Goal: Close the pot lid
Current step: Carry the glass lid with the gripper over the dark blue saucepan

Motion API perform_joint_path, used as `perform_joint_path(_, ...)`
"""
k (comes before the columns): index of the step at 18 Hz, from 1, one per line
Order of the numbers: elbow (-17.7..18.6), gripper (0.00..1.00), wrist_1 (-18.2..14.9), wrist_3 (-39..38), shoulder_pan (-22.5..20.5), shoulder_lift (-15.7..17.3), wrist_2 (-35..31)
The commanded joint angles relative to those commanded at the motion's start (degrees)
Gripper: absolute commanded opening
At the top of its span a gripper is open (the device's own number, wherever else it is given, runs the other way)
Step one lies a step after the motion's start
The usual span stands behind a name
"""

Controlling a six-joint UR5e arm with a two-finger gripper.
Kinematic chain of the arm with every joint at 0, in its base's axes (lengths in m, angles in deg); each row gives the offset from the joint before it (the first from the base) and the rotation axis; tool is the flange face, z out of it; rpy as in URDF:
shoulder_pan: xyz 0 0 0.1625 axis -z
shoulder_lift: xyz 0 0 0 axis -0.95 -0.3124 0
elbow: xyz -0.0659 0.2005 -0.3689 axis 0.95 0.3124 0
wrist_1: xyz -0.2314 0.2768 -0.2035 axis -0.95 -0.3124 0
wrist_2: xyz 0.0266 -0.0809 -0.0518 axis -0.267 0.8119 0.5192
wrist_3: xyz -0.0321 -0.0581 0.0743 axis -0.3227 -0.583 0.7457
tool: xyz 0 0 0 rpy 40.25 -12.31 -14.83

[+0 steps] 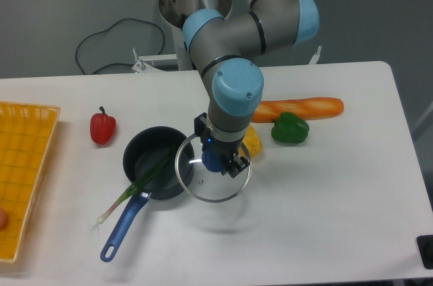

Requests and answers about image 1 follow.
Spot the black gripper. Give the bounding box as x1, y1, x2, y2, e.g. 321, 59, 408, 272
194, 113, 250, 178

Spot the glass pot lid blue knob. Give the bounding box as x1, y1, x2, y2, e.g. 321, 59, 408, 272
175, 135, 252, 204

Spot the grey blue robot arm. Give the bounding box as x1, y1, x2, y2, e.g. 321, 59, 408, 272
172, 0, 319, 176

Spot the yellow bell pepper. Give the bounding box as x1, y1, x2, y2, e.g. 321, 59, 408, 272
243, 125, 263, 158

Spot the green bell pepper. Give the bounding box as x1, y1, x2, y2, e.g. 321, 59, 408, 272
271, 112, 309, 144

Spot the dark blue saucepan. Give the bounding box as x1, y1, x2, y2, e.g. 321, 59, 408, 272
100, 126, 187, 262

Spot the orange baguette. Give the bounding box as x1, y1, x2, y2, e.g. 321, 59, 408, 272
252, 97, 344, 123

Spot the green onion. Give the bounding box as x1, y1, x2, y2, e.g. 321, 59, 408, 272
89, 145, 179, 236

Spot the red bell pepper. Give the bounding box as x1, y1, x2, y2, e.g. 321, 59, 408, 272
90, 106, 116, 145

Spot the black corner object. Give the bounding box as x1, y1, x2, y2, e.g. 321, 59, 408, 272
416, 235, 433, 270

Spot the yellow woven basket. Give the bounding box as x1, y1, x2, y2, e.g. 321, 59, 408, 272
1, 101, 61, 263

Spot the orange round item in basket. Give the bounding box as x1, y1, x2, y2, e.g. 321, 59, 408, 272
0, 207, 8, 230

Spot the black cable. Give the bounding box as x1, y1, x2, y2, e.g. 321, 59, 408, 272
74, 18, 166, 76

